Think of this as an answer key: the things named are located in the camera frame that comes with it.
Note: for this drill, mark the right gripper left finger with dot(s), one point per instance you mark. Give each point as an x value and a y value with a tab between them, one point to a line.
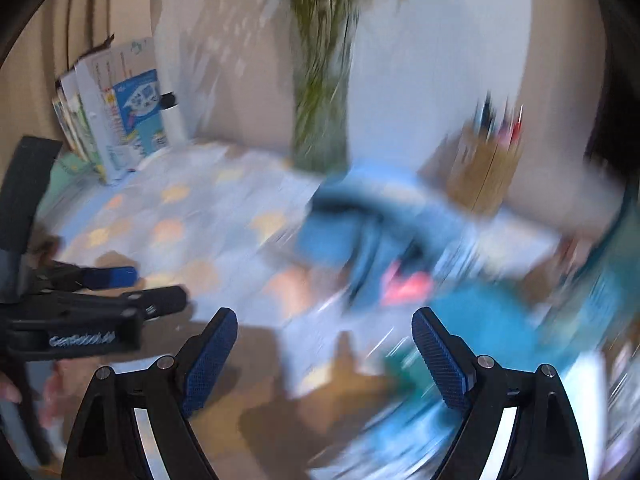
105	441

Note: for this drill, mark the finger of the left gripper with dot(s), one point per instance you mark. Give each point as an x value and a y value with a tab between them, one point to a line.
81	277
146	304

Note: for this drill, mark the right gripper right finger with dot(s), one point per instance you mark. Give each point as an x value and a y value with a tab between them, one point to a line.
544	443

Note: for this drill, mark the teal knitted pouch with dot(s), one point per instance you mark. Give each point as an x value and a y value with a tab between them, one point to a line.
491	319

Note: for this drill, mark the blue cloth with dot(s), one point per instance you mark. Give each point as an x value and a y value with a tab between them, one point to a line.
366	225

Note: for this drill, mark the teal water bottle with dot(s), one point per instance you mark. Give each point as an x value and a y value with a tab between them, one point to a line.
602	297

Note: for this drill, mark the bamboo pen holder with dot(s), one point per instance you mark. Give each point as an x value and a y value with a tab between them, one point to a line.
488	153

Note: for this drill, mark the glass flower vase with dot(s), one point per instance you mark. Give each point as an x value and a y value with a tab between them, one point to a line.
323	33

